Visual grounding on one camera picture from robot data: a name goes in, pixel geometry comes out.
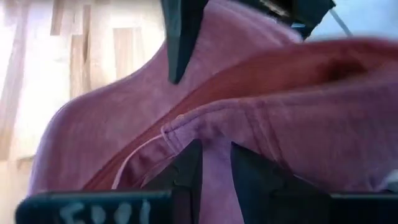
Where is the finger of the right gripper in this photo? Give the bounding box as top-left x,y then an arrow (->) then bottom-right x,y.
160,0 -> 210,85
238,0 -> 337,40

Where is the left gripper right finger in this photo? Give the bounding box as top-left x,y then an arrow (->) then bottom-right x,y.
230,142 -> 398,224

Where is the thin grey cable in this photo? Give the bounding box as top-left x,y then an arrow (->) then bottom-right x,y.
328,8 -> 354,38

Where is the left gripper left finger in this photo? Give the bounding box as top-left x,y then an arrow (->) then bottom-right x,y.
14,139 -> 203,224

